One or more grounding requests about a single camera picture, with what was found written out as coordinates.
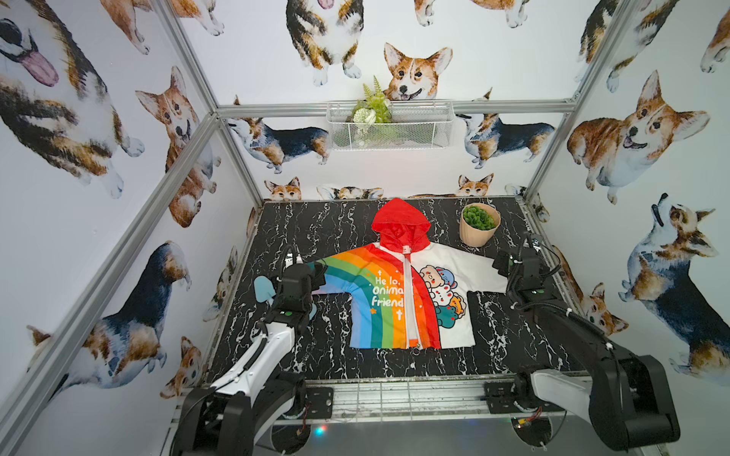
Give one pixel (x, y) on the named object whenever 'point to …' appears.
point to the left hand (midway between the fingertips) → (302, 259)
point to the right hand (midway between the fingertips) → (517, 252)
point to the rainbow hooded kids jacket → (407, 293)
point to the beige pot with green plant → (478, 222)
